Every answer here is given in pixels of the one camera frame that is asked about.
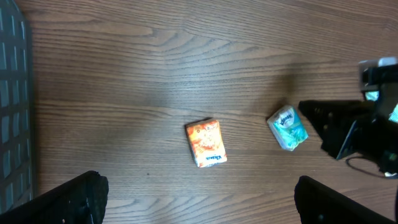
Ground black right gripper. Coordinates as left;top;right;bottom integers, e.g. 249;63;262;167
297;63;398;175

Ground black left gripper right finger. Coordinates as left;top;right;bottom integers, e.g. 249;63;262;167
294;175;397;224

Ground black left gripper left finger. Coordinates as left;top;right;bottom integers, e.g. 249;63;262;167
1;170;109;224

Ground teal Kleenex tissue pack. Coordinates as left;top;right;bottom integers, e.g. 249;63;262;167
267;105;308;151

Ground orange red tissue pack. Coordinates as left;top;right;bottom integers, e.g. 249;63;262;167
185;119;228;168

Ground grey plastic shopping basket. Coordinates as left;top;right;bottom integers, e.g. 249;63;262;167
1;0;33;213

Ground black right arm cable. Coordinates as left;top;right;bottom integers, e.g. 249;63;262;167
345;155;398;180

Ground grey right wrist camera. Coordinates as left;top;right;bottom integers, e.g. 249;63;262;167
358;57;397;92

